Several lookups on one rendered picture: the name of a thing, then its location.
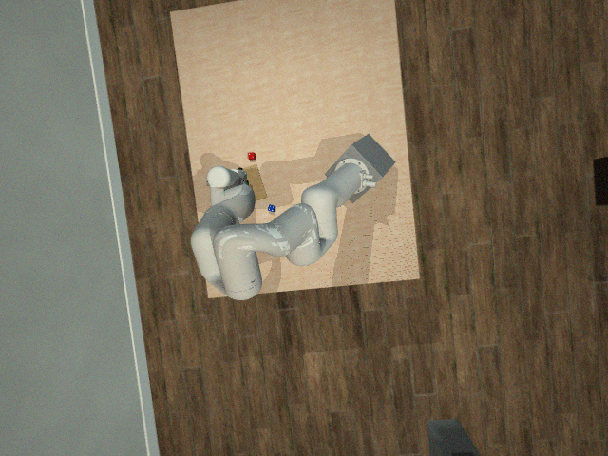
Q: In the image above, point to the tan square mat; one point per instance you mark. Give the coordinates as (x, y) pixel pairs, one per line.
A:
(255, 182)

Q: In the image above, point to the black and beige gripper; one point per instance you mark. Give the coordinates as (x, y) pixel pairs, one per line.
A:
(243, 175)

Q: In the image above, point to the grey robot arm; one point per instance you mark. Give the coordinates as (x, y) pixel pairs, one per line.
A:
(226, 251)

